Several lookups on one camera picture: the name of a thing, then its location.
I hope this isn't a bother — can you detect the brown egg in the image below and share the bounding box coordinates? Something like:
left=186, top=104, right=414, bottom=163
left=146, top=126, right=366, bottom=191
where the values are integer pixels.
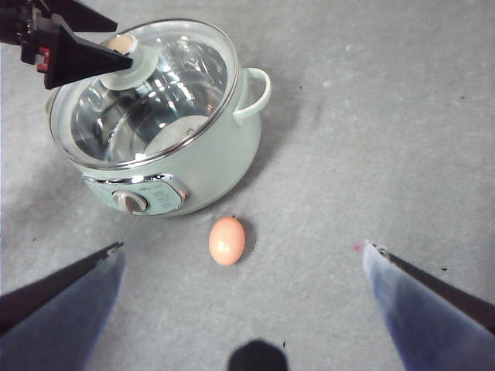
left=208, top=216, right=247, bottom=267

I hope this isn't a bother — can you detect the pale green electric pot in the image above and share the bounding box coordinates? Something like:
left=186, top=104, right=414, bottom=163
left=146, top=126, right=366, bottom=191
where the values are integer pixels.
left=45, top=18, right=272, bottom=217

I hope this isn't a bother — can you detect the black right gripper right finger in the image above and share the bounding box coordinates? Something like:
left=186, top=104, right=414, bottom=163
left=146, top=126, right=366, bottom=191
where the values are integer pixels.
left=363, top=240, right=495, bottom=371

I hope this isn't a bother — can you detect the glass lid with round knob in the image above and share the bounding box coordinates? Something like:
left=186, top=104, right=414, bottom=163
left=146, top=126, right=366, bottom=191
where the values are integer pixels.
left=49, top=19, right=239, bottom=170

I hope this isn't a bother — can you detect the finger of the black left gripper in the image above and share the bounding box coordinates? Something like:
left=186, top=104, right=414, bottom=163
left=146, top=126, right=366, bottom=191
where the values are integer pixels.
left=43, top=24, right=134, bottom=90
left=38, top=0, right=118, bottom=33

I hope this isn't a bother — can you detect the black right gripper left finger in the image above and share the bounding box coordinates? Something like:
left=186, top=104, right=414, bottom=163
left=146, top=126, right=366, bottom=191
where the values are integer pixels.
left=0, top=241, right=127, bottom=371

